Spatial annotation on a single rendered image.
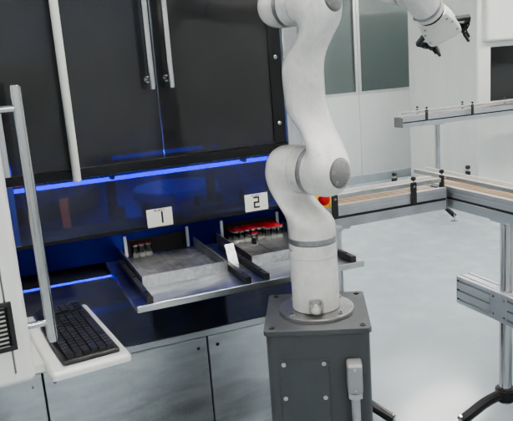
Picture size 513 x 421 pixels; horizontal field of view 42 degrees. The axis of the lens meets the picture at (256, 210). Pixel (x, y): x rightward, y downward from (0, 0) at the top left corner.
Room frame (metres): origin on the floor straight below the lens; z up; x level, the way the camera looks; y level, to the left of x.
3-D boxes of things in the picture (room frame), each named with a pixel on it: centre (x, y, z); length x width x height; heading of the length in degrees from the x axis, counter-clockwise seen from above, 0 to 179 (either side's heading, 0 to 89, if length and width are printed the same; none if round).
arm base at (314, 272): (1.61, -0.13, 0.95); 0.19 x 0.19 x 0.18
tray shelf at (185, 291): (2.03, 0.10, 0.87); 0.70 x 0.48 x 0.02; 111
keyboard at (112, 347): (1.71, 0.52, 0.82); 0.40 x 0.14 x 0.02; 28
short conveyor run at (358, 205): (2.59, -0.44, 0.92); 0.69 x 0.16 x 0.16; 111
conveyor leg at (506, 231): (2.45, -0.95, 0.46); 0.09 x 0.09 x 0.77; 21
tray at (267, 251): (2.16, -0.03, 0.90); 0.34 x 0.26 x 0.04; 21
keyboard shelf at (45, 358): (1.69, 0.56, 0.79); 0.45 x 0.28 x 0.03; 28
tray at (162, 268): (2.03, 0.28, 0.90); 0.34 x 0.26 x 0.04; 21
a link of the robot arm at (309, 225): (1.64, -0.11, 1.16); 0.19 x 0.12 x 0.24; 40
